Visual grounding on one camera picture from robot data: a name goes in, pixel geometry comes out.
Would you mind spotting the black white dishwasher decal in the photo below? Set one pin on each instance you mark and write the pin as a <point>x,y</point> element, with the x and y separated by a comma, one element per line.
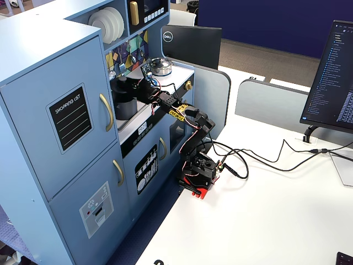
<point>146,171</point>

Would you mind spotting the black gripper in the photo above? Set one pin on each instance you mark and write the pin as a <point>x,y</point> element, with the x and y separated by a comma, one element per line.
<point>144,89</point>

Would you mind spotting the steel toy ladle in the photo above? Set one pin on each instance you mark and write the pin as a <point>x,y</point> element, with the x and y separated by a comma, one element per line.
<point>132,59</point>

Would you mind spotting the blue lower fridge door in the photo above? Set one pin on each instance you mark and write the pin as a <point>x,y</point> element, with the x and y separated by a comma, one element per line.
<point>71,193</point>

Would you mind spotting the white chair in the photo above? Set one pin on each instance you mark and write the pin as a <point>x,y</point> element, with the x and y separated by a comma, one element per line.
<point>180,18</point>

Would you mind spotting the blue dishwasher door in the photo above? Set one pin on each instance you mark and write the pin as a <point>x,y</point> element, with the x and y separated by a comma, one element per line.
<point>162,176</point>

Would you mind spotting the black Dell monitor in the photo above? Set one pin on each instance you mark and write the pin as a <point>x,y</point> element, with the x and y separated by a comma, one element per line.
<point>193,47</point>

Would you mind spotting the grey rounded desk divider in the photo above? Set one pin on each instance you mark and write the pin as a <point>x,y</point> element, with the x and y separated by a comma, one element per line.
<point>212,96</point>
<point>264,102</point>

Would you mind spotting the colourful mosaic backsplash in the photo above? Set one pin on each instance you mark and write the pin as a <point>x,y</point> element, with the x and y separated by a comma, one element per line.
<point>136,44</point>

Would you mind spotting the small wrist camera board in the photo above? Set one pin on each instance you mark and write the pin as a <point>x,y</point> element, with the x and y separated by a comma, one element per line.
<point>146,70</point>

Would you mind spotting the blue upper fridge door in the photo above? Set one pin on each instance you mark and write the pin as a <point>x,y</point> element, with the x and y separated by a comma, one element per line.
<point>27,124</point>

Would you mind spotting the gold stove knob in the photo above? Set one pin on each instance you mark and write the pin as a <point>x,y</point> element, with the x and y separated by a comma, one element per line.
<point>188,85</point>

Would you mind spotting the steel toy pot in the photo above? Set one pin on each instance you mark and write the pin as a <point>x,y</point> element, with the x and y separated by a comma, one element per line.
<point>162,72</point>

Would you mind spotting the black bin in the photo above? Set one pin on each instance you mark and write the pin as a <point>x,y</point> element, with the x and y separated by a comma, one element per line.
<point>193,7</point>

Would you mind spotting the black control panel strip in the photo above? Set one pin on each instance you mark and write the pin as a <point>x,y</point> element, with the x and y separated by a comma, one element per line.
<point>129,146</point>

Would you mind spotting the glass lid steel rim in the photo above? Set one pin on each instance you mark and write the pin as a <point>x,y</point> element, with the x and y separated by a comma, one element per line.
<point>159,63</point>

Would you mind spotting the dark blue partition panel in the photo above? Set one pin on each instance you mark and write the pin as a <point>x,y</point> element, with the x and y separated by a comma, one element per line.
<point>275,22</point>

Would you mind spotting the black toy microwave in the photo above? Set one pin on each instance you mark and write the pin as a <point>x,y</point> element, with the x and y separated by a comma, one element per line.
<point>154,25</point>

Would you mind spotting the blue fridge door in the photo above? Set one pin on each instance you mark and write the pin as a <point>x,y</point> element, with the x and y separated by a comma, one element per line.
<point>71,193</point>
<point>27,124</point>

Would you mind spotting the black curved object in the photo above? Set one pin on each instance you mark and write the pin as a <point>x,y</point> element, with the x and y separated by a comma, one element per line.
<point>158,262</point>

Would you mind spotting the dark gray pot lid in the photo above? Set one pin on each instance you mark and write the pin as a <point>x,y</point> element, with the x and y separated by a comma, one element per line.
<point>120,88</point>

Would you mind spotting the dark gray pot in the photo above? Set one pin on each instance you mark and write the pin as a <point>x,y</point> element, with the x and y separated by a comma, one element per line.
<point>127,110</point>

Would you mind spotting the black red robot base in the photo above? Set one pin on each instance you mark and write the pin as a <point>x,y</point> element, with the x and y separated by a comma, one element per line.
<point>201,171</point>

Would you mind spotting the steel toy spoon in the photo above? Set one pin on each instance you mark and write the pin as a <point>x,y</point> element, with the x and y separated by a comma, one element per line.
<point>141,52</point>

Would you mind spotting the grey toy sink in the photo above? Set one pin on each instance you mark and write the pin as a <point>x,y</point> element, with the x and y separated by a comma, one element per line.
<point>142,110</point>

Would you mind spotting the steel toy skimmer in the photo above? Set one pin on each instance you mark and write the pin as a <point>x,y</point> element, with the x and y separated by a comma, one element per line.
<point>111,74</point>

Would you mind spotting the black keyboard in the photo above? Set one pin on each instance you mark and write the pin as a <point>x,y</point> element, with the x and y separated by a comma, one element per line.
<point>346,259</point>

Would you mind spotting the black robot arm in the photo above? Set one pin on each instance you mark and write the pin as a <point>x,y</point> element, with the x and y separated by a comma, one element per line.
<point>202,124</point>

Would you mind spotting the white toy plate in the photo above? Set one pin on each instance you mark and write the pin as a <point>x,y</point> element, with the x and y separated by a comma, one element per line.
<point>120,23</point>
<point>112,26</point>
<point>98,27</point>

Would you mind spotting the black table clamp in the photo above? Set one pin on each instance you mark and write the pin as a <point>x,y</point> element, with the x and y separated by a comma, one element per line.
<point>190,187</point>

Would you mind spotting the light blue toy kitchen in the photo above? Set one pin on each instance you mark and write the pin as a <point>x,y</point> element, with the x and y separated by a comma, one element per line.
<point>33,27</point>

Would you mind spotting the steel toy spatula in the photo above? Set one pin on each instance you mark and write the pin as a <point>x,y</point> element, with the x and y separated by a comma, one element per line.
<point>122,67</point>

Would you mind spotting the monitor showing code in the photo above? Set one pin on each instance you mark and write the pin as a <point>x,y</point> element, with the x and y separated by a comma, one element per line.
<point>331,82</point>

